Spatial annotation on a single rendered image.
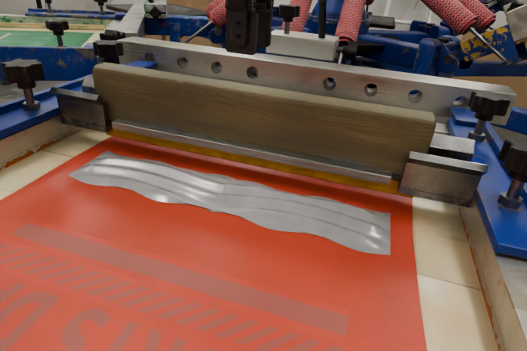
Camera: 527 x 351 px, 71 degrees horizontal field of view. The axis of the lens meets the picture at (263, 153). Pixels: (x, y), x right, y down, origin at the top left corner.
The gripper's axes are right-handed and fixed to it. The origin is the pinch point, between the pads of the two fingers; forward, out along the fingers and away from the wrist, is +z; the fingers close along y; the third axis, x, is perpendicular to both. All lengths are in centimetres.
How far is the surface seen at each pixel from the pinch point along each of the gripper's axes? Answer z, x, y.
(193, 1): 30, -188, -368
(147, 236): 16.9, -3.9, 15.6
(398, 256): 16.9, 18.7, 9.9
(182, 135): 12.7, -7.2, 2.1
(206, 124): 11.2, -4.6, 0.9
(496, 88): 7.8, 32.0, -24.3
